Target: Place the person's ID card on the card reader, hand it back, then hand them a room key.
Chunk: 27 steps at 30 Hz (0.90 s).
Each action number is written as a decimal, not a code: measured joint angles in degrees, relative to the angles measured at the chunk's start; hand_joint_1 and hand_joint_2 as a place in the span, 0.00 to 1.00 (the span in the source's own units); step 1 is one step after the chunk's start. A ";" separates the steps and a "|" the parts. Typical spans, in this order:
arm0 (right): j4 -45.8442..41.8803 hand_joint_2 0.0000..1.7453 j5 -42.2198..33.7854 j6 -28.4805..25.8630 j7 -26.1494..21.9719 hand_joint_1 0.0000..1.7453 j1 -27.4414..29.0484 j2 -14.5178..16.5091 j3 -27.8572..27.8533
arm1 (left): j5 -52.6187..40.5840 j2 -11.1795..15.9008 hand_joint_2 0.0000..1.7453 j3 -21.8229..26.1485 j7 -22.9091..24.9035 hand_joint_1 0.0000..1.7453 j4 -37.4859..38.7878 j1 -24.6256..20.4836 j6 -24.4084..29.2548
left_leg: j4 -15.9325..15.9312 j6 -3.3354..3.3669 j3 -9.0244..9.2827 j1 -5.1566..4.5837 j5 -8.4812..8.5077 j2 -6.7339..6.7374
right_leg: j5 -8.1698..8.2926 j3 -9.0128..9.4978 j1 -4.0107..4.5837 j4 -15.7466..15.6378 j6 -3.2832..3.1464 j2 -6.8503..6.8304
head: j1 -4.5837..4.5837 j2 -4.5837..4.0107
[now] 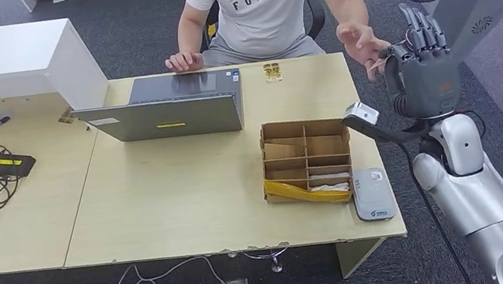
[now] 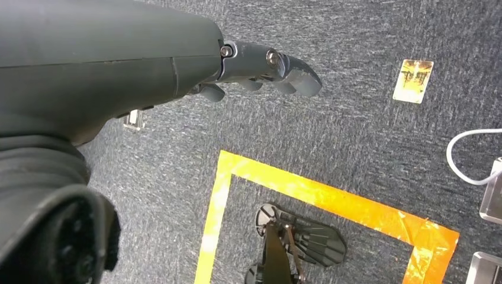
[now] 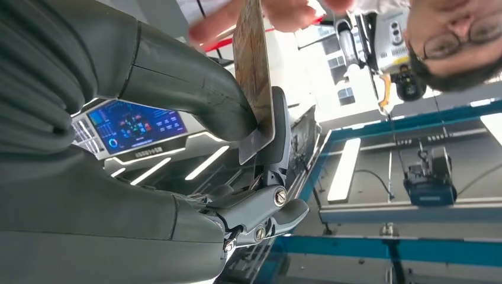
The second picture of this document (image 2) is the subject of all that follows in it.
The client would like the small clear plastic piece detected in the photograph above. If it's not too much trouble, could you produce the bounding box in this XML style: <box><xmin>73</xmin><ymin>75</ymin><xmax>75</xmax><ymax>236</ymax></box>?
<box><xmin>123</xmin><ymin>109</ymin><xmax>146</xmax><ymax>132</ymax></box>

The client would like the yellow floor tape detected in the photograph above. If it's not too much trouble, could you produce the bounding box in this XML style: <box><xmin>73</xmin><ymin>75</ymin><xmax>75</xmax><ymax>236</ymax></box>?
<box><xmin>194</xmin><ymin>150</ymin><xmax>461</xmax><ymax>284</ymax></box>

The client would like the floor socket with white plug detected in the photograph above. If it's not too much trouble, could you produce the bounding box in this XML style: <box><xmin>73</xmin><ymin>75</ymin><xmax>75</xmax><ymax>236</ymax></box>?
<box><xmin>479</xmin><ymin>156</ymin><xmax>502</xmax><ymax>225</ymax></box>

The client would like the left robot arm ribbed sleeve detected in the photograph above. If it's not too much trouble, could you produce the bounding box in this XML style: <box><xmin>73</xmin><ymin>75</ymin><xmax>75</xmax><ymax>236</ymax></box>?
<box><xmin>0</xmin><ymin>134</ymin><xmax>121</xmax><ymax>284</ymax></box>

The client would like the yellowish card on floor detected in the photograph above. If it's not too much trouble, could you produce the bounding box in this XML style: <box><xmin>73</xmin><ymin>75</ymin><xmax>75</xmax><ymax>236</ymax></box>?
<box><xmin>392</xmin><ymin>59</ymin><xmax>435</xmax><ymax>105</ymax></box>

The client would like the white power cable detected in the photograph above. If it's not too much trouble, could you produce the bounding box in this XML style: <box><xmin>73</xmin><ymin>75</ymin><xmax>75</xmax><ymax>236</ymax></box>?
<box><xmin>446</xmin><ymin>128</ymin><xmax>502</xmax><ymax>186</ymax></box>

